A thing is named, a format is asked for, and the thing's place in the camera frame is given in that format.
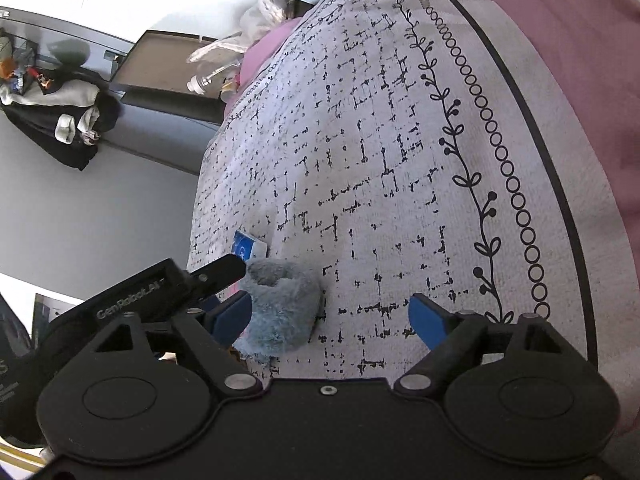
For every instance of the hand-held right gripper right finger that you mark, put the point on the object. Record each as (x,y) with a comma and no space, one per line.
(426,321)

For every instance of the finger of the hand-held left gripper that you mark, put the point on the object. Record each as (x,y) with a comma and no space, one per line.
(220,272)

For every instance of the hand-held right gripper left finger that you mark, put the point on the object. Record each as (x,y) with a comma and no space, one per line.
(232,317)

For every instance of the grey plush toy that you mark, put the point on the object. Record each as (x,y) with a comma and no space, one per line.
(285,310)

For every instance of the blue tissue packet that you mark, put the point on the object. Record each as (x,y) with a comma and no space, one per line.
(247,245)

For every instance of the clear plastic bottle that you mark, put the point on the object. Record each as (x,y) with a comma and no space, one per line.
(210,80)

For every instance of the black and white printed blanket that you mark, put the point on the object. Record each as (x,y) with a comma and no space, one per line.
(375,135)

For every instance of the pile of clothes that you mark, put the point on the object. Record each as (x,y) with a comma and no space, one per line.
(55,110)

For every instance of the crumpled clear plastic bags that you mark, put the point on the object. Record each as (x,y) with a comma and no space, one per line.
(265,15)

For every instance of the pink bedsheet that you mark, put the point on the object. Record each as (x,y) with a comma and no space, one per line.
(575,35)

